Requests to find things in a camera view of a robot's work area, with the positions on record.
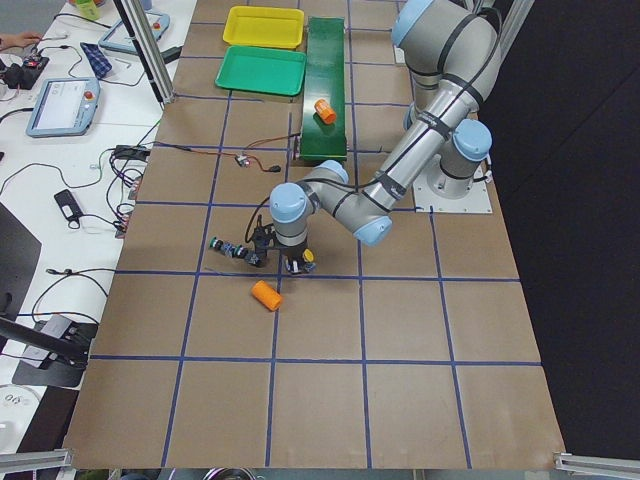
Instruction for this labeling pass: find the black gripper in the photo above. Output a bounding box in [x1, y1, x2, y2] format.
[250, 224, 313, 260]

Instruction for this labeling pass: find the yellow push button switch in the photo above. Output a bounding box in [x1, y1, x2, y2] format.
[286, 249, 316, 275]

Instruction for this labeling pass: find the orange cylinder labelled 4680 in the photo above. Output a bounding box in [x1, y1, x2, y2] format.
[314, 98, 337, 125]

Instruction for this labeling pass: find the green push button switch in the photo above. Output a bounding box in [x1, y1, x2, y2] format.
[233, 245, 263, 268]

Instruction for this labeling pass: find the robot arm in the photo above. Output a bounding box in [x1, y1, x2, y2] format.
[250, 119, 493, 271]
[391, 0, 502, 112]

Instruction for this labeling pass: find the small controller circuit board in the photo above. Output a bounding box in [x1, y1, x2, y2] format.
[235, 154, 251, 168]

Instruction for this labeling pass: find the green plastic tray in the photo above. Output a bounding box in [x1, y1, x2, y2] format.
[215, 45, 307, 97]

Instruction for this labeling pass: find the green conveyor belt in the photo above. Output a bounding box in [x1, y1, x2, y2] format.
[299, 17, 347, 165]

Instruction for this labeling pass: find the black power adapter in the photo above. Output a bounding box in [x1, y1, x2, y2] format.
[54, 189, 84, 222]

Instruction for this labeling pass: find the yellow plastic tray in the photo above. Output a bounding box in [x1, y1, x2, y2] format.
[223, 6, 304, 49]

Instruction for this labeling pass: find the blue teach pendant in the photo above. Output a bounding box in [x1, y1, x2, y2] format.
[25, 77, 101, 138]
[98, 10, 171, 56]

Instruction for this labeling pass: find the red black wire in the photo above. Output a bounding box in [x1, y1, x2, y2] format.
[149, 131, 303, 175]

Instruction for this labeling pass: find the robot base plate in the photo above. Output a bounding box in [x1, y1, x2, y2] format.
[413, 171, 493, 214]

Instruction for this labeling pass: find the aluminium frame post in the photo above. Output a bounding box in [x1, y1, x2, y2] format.
[114, 0, 175, 105]

